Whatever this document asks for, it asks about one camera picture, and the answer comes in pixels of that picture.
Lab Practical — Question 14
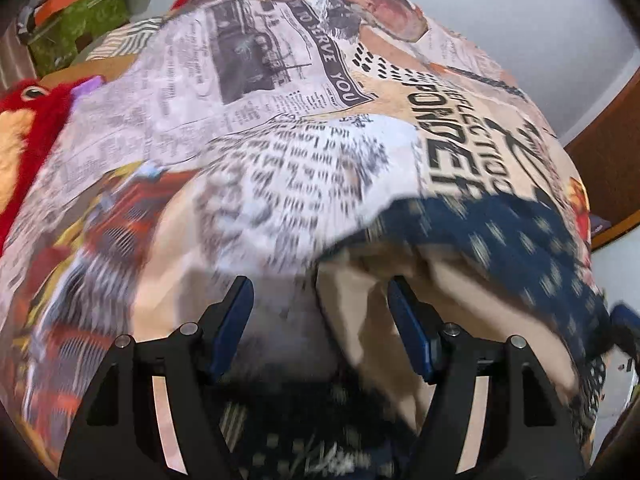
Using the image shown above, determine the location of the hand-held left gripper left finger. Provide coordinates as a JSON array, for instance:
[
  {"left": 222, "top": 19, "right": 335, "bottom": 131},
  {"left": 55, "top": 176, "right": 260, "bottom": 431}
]
[{"left": 57, "top": 275, "right": 256, "bottom": 480}]

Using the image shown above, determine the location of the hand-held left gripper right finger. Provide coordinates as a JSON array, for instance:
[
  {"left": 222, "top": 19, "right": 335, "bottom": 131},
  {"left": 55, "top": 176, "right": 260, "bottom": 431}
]
[{"left": 387, "top": 276, "right": 587, "bottom": 480}]

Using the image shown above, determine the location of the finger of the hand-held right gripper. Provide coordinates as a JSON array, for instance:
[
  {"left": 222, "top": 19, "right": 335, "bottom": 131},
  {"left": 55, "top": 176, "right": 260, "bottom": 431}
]
[{"left": 607, "top": 303, "right": 640, "bottom": 362}]

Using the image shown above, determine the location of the navy patterned garment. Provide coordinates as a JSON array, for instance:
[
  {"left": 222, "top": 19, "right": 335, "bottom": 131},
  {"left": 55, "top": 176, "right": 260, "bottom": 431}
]
[{"left": 215, "top": 194, "right": 617, "bottom": 480}]

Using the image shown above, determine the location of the printed blanket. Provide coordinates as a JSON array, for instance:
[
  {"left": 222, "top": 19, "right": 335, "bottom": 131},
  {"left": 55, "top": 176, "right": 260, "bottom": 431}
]
[{"left": 0, "top": 0, "right": 601, "bottom": 480}]

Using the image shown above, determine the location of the red plush toy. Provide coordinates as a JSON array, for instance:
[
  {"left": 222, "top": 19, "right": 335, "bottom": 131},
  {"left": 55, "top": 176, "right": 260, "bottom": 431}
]
[{"left": 0, "top": 76, "right": 108, "bottom": 256}]

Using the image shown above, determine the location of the orange box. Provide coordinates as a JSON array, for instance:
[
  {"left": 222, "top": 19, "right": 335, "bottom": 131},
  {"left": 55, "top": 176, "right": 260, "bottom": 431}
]
[{"left": 34, "top": 0, "right": 97, "bottom": 25}]

